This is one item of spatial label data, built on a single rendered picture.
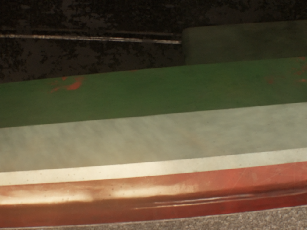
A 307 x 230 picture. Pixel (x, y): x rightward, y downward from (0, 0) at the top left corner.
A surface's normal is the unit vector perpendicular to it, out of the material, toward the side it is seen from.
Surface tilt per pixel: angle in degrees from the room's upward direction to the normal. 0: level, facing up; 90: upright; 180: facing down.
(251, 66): 90
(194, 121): 90
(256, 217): 0
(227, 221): 0
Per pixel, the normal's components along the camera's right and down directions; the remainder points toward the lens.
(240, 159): -0.01, 0.39
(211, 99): -0.10, -0.92
